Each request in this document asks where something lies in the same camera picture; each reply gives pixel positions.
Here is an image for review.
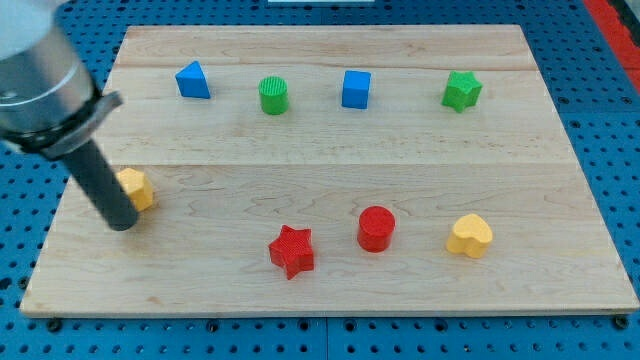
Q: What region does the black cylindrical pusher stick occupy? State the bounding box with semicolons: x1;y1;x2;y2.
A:
61;140;138;231

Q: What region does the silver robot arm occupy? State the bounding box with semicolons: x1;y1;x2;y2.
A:
1;0;138;231

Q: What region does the yellow heart block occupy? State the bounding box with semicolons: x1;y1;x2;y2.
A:
445;213;493;259

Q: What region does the yellow hexagon block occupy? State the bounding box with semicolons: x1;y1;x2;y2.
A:
116;168;154;211

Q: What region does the blue triangle block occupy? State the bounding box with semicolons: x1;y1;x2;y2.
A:
175;61;211;99

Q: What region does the red star block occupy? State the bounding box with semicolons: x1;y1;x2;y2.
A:
268;225;315;280

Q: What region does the green cylinder block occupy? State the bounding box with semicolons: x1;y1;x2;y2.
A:
258;76;289;115

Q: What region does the wooden board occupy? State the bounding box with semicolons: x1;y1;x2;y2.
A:
21;25;639;318

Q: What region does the red cylinder block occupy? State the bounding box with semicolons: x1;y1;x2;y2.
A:
357;205;396;253

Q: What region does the blue cube block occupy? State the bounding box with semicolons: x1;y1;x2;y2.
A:
341;70;371;110

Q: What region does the green star block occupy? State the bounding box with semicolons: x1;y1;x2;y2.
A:
441;71;483;113

